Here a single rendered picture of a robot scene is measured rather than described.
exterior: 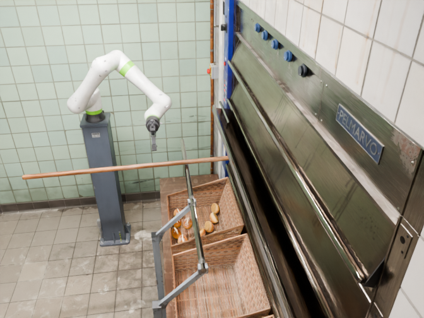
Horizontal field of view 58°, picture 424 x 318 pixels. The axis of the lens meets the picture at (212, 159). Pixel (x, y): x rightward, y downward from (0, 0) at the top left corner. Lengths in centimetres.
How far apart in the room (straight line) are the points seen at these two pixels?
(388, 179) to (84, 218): 338
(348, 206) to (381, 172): 18
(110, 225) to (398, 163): 291
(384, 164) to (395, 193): 7
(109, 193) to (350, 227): 249
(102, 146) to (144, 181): 101
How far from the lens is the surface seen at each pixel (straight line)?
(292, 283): 143
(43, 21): 345
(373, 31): 99
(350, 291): 124
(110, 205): 340
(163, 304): 192
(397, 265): 98
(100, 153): 312
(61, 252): 372
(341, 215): 116
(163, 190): 322
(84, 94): 275
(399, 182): 94
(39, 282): 353
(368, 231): 106
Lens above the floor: 247
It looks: 31 degrees down
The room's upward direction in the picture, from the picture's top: straight up
